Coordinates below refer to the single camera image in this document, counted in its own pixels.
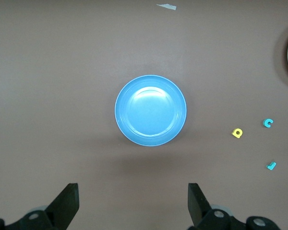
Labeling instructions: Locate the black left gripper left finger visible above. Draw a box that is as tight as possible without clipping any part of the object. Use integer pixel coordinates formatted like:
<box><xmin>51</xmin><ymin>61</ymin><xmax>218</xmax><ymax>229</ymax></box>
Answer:
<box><xmin>0</xmin><ymin>183</ymin><xmax>80</xmax><ymax>230</ymax></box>

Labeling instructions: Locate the blue plate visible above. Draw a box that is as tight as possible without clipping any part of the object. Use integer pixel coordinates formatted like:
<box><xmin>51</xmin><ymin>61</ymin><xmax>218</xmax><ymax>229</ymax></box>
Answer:
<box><xmin>114</xmin><ymin>74</ymin><xmax>188</xmax><ymax>147</ymax></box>

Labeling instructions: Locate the white tape scrap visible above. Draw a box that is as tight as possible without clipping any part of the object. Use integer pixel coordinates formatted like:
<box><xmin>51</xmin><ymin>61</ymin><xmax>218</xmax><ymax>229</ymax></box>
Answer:
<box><xmin>156</xmin><ymin>3</ymin><xmax>177</xmax><ymax>11</ymax></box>

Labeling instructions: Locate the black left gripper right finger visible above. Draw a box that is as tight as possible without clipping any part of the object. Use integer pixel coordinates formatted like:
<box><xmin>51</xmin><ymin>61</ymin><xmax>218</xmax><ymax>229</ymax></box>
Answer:
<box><xmin>188</xmin><ymin>183</ymin><xmax>283</xmax><ymax>230</ymax></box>

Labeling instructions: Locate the brown table cover mat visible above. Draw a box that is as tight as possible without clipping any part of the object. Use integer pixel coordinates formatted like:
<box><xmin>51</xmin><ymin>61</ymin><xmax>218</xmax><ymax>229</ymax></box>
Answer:
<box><xmin>0</xmin><ymin>0</ymin><xmax>288</xmax><ymax>230</ymax></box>

